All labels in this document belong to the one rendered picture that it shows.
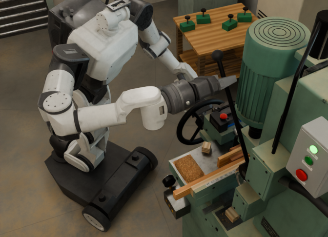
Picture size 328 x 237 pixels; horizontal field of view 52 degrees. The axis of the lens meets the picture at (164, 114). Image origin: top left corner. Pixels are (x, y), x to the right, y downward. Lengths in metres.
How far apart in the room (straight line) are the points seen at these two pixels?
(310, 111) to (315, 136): 0.09
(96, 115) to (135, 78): 2.24
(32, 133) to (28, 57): 1.09
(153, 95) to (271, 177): 0.38
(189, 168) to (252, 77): 0.50
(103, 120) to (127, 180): 1.29
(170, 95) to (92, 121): 0.23
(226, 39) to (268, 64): 1.76
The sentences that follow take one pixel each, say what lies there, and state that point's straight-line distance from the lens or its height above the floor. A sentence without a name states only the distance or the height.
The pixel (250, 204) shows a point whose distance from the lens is 1.10.
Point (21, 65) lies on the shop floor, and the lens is 3.68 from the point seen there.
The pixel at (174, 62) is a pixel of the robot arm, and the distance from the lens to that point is 1.74.
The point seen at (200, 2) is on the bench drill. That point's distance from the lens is 3.42.
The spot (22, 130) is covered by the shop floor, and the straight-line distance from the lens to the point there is 2.98.
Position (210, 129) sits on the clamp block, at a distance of 1.47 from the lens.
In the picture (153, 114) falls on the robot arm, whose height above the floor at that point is 1.35.
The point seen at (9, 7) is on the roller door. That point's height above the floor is 0.33.
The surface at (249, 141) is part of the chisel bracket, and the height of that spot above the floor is 1.07.
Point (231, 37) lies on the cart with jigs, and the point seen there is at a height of 0.53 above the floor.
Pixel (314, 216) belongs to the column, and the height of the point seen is 1.17.
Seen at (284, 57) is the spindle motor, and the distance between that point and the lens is 0.93.
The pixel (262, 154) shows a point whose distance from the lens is 0.93.
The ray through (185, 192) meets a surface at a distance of 1.27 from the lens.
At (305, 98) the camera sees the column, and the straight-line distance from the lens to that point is 0.82.
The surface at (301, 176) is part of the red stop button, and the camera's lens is 0.83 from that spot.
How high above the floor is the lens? 2.02
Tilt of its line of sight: 46 degrees down
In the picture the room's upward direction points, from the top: 4 degrees counter-clockwise
